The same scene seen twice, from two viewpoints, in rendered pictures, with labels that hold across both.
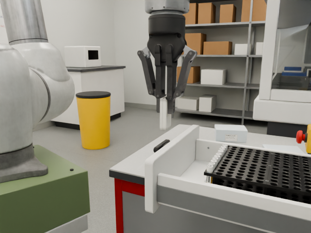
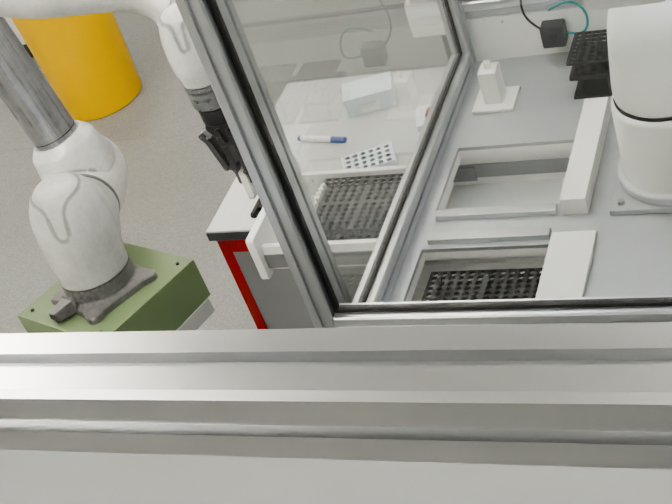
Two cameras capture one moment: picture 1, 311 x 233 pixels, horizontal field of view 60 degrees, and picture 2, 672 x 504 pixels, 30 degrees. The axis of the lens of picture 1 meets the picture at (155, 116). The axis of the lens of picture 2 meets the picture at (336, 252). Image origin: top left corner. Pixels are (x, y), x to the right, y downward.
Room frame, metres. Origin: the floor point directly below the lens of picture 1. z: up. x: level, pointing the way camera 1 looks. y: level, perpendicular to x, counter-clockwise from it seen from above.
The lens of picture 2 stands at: (-1.64, -0.31, 2.37)
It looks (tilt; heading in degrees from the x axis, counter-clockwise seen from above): 36 degrees down; 4
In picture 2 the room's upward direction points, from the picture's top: 22 degrees counter-clockwise
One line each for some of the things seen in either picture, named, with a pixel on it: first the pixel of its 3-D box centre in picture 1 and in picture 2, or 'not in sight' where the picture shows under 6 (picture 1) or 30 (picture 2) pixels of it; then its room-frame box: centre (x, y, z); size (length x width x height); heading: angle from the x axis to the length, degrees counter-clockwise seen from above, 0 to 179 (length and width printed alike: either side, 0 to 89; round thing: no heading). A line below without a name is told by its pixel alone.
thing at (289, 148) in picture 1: (282, 150); not in sight; (0.94, -0.47, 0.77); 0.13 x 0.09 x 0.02; 80
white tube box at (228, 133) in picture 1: (230, 132); not in sight; (1.11, -0.32, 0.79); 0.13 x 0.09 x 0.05; 82
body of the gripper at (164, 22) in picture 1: (166, 39); (222, 120); (0.58, -0.02, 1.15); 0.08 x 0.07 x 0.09; 64
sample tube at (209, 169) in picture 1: (209, 176); not in sight; (0.48, -0.10, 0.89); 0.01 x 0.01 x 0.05
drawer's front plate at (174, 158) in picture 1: (177, 161); (279, 216); (0.59, -0.05, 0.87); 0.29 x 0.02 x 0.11; 154
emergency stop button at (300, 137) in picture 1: (301, 137); not in sight; (0.77, -0.44, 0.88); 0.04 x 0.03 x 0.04; 154
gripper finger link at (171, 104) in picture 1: (175, 102); not in sight; (0.57, -0.04, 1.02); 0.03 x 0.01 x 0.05; 64
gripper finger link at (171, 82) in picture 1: (171, 72); (239, 146); (0.57, -0.03, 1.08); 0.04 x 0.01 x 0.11; 154
